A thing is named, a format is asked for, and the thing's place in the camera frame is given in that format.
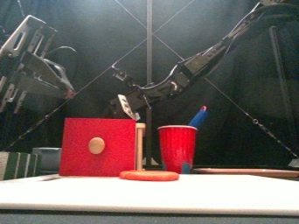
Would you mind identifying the red drawer with wooden knob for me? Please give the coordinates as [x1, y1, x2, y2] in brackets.
[59, 117, 138, 178]

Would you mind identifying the flat orange dough disc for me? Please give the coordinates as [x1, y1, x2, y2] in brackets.
[118, 170, 182, 182]

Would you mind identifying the red plastic cup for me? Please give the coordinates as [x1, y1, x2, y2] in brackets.
[157, 124, 199, 175]

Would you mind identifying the green white striped block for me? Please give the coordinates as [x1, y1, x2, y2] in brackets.
[0, 150, 42, 181]

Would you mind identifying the white cutting board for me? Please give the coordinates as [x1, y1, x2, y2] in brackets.
[0, 173, 299, 217]

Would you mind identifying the flat wooden tray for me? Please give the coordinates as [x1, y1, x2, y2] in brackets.
[191, 167, 299, 179]

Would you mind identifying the diagonal brace cable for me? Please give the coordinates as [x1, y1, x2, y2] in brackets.
[5, 0, 197, 151]
[113, 0, 299, 160]

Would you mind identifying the vertical metal frame pole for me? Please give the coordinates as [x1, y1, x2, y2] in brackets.
[145, 0, 155, 168]

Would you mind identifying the wooden drawer frame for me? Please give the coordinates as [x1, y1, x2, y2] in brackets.
[135, 122, 147, 172]

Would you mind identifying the blue handled tool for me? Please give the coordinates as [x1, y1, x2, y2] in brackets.
[189, 105, 210, 130]

